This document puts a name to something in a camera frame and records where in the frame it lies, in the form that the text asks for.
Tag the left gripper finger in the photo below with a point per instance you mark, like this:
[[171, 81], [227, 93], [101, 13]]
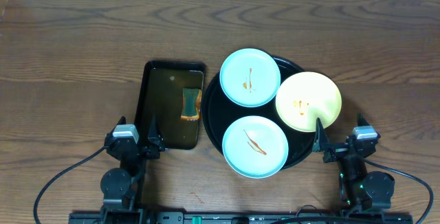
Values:
[[154, 135], [122, 121]]

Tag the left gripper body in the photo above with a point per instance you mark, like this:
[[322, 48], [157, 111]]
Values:
[[138, 149]]

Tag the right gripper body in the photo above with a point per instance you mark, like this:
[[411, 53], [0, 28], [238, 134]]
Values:
[[337, 151]]

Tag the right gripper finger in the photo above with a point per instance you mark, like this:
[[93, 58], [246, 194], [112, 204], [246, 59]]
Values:
[[321, 141], [361, 121]]

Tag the yellow plate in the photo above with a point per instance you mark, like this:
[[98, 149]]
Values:
[[305, 97]]

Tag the orange green scrub sponge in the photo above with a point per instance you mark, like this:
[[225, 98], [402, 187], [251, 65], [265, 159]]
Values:
[[191, 100]]

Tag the light blue plate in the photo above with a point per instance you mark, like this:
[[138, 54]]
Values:
[[255, 147], [250, 77]]

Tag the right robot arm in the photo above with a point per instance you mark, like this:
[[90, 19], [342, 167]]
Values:
[[365, 192]]

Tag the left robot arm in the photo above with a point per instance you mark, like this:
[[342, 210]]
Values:
[[121, 186]]

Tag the black rectangular tray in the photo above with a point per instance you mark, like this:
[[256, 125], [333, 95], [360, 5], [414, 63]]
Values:
[[161, 95]]

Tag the black round tray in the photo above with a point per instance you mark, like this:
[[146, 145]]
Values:
[[219, 112]]

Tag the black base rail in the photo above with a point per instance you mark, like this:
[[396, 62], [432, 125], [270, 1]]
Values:
[[195, 218]]

